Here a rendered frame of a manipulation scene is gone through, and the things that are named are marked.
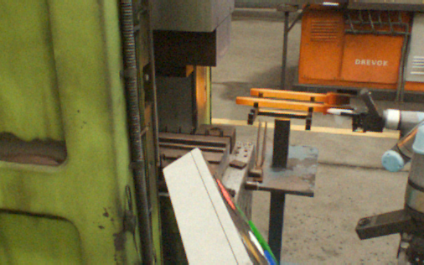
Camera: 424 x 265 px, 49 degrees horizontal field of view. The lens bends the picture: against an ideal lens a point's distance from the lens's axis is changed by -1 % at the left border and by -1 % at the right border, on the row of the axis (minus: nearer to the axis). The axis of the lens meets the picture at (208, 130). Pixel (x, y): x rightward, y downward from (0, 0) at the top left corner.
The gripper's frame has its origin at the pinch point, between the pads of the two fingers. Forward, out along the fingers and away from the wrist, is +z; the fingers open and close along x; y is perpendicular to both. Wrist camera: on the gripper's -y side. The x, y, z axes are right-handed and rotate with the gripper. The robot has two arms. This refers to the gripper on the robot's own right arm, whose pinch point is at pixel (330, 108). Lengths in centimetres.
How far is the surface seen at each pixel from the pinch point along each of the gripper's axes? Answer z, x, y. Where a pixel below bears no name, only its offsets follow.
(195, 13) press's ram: 30, -72, -46
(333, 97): -0.5, 11.5, -0.5
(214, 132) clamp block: 34, -41, -4
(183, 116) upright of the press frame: 48, -33, -5
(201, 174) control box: 19, -106, -25
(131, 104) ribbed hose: 38, -92, -31
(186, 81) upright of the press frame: 46, -33, -17
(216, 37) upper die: 27, -66, -40
